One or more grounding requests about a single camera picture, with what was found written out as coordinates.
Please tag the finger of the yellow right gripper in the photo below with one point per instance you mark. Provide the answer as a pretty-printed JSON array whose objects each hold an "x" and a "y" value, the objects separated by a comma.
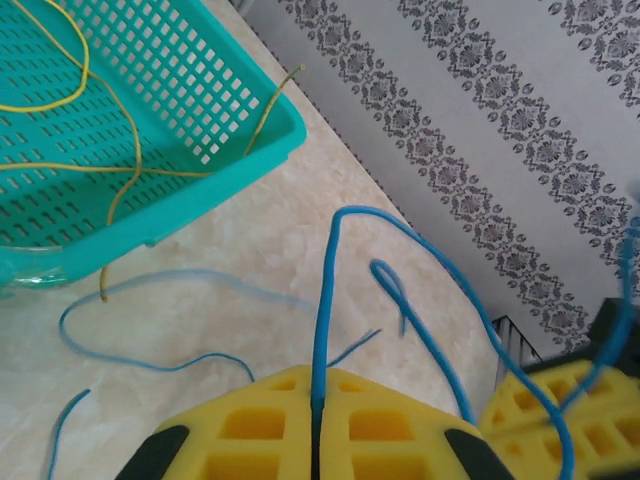
[
  {"x": 520, "y": 430},
  {"x": 610, "y": 425}
]

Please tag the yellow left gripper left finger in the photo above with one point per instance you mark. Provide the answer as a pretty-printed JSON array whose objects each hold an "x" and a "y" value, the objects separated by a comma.
[{"x": 260, "y": 435}]

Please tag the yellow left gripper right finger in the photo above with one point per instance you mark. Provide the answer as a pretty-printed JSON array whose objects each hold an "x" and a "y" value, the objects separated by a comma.
[{"x": 385, "y": 435}]

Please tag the teal plastic basket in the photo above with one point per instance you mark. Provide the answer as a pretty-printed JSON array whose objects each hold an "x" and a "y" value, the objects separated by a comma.
[{"x": 150, "y": 220}]

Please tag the aluminium side rail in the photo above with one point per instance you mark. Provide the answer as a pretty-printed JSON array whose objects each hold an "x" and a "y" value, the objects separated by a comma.
[{"x": 517, "y": 340}]

